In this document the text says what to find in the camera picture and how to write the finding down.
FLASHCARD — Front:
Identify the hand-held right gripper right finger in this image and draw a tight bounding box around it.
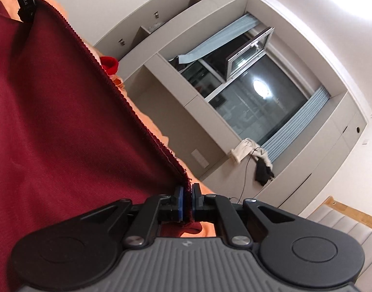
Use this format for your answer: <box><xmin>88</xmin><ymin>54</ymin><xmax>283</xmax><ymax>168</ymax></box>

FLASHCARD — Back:
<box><xmin>190</xmin><ymin>183</ymin><xmax>296</xmax><ymax>247</ymax></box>

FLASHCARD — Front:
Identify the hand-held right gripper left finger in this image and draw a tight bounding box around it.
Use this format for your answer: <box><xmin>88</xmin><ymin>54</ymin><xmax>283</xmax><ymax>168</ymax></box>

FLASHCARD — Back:
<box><xmin>81</xmin><ymin>185</ymin><xmax>186</xmax><ymax>247</ymax></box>

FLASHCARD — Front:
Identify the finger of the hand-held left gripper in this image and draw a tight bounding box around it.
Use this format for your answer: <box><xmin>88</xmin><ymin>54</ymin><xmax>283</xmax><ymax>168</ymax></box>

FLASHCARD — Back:
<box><xmin>17</xmin><ymin>5</ymin><xmax>38</xmax><ymax>24</ymax></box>

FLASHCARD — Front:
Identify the dark red long-sleeve shirt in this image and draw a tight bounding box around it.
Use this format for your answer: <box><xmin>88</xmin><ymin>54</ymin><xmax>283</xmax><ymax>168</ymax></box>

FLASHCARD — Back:
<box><xmin>0</xmin><ymin>0</ymin><xmax>204</xmax><ymax>292</ymax></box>

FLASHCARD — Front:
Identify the white garment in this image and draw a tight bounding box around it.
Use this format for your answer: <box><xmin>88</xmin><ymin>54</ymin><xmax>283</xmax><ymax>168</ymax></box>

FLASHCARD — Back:
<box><xmin>230</xmin><ymin>138</ymin><xmax>270</xmax><ymax>165</ymax></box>

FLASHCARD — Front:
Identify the black garment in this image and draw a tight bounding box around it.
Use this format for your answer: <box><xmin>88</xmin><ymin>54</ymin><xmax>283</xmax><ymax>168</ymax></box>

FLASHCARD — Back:
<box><xmin>254</xmin><ymin>157</ymin><xmax>276</xmax><ymax>186</ymax></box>

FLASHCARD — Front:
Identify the bright red cloth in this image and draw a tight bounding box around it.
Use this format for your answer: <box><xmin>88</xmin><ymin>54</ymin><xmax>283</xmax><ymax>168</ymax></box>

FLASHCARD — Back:
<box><xmin>100</xmin><ymin>56</ymin><xmax>119</xmax><ymax>75</ymax></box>

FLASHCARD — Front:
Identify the large glass window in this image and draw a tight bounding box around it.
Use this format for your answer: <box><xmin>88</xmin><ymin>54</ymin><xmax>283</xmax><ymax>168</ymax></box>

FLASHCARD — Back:
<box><xmin>170</xmin><ymin>26</ymin><xmax>318</xmax><ymax>142</ymax></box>

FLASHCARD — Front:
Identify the grey wardrobe door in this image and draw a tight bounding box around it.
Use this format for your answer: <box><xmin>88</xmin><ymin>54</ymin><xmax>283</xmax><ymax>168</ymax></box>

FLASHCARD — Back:
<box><xmin>93</xmin><ymin>0</ymin><xmax>195</xmax><ymax>55</ymax></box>

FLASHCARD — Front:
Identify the light blue curtain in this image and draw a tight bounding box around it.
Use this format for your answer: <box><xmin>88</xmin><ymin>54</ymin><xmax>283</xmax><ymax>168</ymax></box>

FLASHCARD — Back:
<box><xmin>260</xmin><ymin>86</ymin><xmax>331</xmax><ymax>165</ymax></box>
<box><xmin>177</xmin><ymin>14</ymin><xmax>261</xmax><ymax>64</ymax></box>

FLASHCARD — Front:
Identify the grey built-in wardrobe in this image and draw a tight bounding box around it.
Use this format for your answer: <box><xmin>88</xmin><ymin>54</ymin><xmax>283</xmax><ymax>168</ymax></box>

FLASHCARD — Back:
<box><xmin>93</xmin><ymin>0</ymin><xmax>372</xmax><ymax>217</ymax></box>

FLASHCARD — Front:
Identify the open window sash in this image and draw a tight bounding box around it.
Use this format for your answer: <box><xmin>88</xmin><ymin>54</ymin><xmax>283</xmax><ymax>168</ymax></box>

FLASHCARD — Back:
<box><xmin>225</xmin><ymin>26</ymin><xmax>276</xmax><ymax>81</ymax></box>

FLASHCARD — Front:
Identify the white wall socket panel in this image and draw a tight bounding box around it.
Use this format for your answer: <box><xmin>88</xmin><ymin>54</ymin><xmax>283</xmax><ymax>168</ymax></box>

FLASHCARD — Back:
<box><xmin>191</xmin><ymin>149</ymin><xmax>210</xmax><ymax>168</ymax></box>

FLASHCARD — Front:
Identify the black cable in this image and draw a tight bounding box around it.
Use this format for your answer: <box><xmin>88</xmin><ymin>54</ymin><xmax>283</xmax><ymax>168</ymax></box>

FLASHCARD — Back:
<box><xmin>234</xmin><ymin>146</ymin><xmax>266</xmax><ymax>203</ymax></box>

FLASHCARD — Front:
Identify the padded headboard with wooden frame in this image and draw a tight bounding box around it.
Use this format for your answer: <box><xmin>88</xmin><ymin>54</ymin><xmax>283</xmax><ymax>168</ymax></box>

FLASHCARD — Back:
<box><xmin>306</xmin><ymin>196</ymin><xmax>372</xmax><ymax>282</ymax></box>

